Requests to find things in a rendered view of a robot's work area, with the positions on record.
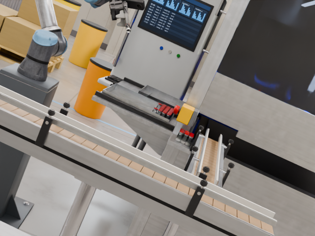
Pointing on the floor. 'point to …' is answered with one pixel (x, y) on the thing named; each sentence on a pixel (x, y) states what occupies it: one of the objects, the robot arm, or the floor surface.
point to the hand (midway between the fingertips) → (128, 24)
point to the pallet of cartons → (30, 29)
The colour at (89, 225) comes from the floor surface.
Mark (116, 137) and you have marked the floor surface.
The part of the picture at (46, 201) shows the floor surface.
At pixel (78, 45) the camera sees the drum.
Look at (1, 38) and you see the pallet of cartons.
